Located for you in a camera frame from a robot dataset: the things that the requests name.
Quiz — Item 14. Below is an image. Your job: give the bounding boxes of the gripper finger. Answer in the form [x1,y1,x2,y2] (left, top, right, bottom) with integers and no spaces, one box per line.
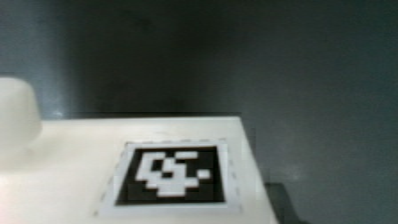
[265,183,310,224]

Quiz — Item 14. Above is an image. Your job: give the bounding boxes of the white drawer tray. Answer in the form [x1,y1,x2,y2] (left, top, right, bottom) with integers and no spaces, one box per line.
[0,77,280,224]

